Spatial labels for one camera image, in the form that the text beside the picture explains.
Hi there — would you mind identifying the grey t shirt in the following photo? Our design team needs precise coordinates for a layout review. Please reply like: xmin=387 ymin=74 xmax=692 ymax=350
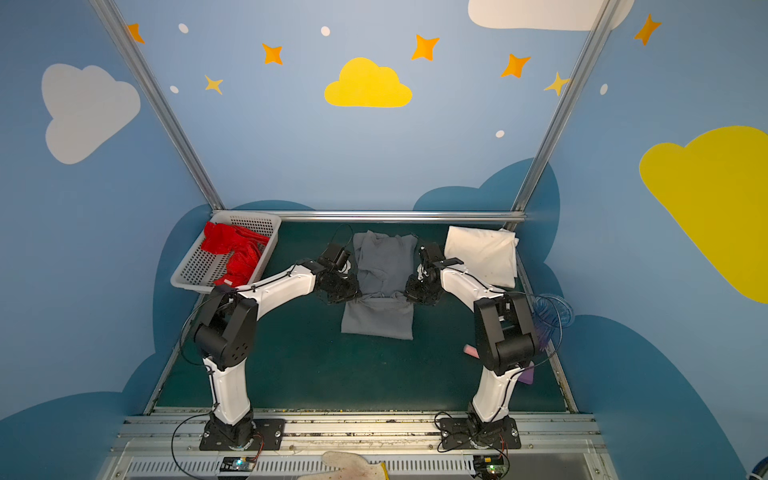
xmin=341 ymin=231 xmax=418 ymax=340

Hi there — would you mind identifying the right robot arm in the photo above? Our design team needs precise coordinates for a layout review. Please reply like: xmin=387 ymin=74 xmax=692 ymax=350
xmin=405 ymin=243 xmax=539 ymax=452

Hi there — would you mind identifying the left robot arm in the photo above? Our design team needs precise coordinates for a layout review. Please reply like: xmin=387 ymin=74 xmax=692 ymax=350
xmin=193 ymin=243 xmax=361 ymax=452

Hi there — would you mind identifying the folded white t shirt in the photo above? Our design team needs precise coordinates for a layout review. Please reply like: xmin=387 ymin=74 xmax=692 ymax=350
xmin=444 ymin=226 xmax=519 ymax=288

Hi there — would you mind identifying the red t shirt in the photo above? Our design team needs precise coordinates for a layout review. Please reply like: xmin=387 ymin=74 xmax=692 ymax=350
xmin=201 ymin=222 xmax=270 ymax=287

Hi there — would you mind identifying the white plastic laundry basket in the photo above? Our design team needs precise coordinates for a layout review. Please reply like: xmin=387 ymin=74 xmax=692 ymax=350
xmin=171 ymin=211 xmax=281 ymax=294

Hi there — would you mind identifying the right circuit board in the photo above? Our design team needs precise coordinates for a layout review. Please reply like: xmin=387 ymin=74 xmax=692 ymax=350
xmin=472 ymin=455 xmax=508 ymax=480

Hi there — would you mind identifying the circuit board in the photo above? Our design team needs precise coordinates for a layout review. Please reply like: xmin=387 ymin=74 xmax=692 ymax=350
xmin=472 ymin=455 xmax=508 ymax=480
xmin=219 ymin=457 xmax=256 ymax=474

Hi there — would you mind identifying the white work glove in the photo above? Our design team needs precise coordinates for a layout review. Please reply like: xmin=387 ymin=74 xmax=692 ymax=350
xmin=298 ymin=451 xmax=390 ymax=480

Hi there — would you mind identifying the left circuit board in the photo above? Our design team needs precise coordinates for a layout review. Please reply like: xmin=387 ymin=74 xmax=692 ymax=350
xmin=219 ymin=457 xmax=256 ymax=474

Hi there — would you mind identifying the horizontal aluminium frame bar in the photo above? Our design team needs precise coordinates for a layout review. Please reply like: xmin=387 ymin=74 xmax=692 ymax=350
xmin=211 ymin=209 xmax=527 ymax=224

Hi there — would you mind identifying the purple scoop pink handle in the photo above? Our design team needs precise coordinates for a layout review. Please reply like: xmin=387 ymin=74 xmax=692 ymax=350
xmin=463 ymin=344 xmax=534 ymax=385

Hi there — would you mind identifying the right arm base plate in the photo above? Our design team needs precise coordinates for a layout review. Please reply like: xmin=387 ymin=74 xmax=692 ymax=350
xmin=435 ymin=416 xmax=521 ymax=453

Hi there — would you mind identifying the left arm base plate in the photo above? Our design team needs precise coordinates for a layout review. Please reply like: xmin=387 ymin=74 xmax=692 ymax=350
xmin=199 ymin=416 xmax=285 ymax=452

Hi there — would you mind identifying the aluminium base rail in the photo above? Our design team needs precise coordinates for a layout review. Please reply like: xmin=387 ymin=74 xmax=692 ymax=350
xmin=98 ymin=409 xmax=618 ymax=479

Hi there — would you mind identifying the right aluminium frame post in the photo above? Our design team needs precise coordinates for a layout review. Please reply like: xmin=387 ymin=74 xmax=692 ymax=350
xmin=511 ymin=0 xmax=622 ymax=222

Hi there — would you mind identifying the aluminium frame post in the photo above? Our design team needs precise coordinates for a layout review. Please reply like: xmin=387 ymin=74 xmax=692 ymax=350
xmin=90 ymin=0 xmax=226 ymax=211
xmin=511 ymin=0 xmax=622 ymax=222

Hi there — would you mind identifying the left aluminium frame post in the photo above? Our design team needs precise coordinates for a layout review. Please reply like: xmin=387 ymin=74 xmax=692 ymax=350
xmin=90 ymin=0 xmax=226 ymax=211

